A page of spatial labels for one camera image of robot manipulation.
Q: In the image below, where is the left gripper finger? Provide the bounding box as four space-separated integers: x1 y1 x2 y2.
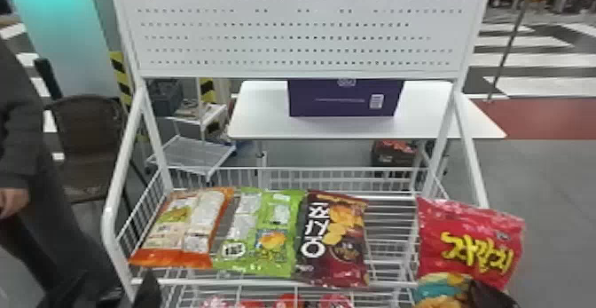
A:
132 271 162 308

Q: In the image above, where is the orange snack packet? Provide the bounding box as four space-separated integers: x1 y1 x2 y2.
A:
129 186 236 271

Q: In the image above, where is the green snack packet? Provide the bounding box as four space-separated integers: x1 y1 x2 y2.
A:
211 186 307 280

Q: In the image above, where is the brown chair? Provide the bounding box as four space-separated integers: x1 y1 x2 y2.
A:
34 57 142 205

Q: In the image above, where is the person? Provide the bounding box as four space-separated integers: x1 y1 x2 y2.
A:
0 36 125 308

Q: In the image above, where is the dark red snack packet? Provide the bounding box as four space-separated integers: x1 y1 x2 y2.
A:
294 189 371 289

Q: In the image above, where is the purple box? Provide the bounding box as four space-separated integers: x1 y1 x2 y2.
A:
286 78 405 118

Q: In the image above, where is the teal snack packet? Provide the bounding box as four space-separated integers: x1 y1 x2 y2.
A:
411 272 477 308

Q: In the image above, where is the brown snack packet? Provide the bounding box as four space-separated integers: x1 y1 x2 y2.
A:
467 279 522 308

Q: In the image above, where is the yellow black striped post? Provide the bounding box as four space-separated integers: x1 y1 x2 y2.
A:
108 50 135 112
200 77 218 106

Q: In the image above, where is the white wire rack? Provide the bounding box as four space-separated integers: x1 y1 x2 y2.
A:
101 0 496 308

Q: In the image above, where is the grey post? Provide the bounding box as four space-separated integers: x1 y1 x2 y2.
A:
485 0 541 103

